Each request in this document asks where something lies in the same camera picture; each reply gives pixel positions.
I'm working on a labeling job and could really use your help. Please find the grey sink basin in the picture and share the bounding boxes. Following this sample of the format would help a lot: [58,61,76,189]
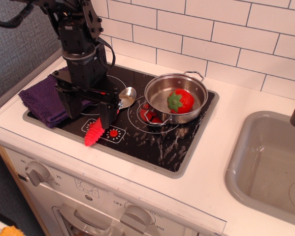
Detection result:
[225,111,295,225]

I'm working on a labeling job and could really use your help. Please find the left grey oven dial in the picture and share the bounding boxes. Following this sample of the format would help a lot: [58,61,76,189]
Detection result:
[25,161,50,186]

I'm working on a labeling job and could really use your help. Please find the white toy oven front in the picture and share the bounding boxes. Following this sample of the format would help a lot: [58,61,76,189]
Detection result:
[5,149,226,236]

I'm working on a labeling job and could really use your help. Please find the right red stove knob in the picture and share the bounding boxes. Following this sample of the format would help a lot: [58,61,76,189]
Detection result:
[109,129,119,138]

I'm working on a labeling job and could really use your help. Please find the silver metal pot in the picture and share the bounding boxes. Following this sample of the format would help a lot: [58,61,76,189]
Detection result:
[144,71,208,125]

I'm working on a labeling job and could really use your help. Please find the red toy strawberry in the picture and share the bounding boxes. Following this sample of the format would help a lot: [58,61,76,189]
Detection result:
[167,88,195,114]

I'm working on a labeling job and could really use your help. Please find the right grey oven dial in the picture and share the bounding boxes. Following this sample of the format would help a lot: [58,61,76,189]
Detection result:
[120,205,152,234]

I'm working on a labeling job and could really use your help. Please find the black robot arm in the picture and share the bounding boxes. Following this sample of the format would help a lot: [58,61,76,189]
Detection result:
[26,0,121,129]

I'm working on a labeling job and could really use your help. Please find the purple knitted cloth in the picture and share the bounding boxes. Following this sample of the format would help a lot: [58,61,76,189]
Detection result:
[18,66,94,129]

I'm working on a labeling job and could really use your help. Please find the yellow object at corner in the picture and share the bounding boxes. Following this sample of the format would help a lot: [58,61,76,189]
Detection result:
[0,226,25,236]

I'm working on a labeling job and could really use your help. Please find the spoon with red handle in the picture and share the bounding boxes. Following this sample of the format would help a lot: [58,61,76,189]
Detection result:
[84,87,136,147]

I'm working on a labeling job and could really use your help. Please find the grey oven dial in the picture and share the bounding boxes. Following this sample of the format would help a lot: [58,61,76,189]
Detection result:
[120,205,152,234]
[25,161,50,186]

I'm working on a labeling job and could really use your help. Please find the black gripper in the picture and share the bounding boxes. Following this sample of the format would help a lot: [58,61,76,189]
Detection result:
[52,50,120,129]

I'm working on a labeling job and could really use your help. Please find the black toy stovetop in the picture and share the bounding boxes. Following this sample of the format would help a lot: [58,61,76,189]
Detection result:
[22,64,220,179]

